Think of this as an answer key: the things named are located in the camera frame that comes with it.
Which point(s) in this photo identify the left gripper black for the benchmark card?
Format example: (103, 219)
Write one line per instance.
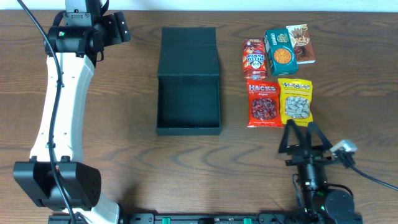
(117, 32)

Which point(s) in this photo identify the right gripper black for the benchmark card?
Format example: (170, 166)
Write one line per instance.
(306, 155)

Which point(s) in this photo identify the black gift box with lid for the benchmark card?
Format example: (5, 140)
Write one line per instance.
(189, 82)

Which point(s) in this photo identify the teal cookies box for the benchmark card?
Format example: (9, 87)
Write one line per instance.
(280, 53)

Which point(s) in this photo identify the brown Pocky box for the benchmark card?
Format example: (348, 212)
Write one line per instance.
(301, 43)

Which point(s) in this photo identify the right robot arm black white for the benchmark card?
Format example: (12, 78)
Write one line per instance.
(320, 201)

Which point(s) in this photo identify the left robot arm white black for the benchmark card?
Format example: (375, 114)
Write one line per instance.
(55, 176)

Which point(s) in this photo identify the yellow Hacks candy bag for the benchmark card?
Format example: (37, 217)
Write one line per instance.
(295, 100)

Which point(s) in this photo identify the red Hacks candy bag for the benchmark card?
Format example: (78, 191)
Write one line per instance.
(264, 107)

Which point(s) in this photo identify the red Hello Panda box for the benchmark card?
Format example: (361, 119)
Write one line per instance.
(254, 59)

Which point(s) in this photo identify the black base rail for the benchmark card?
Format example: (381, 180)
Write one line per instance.
(262, 218)

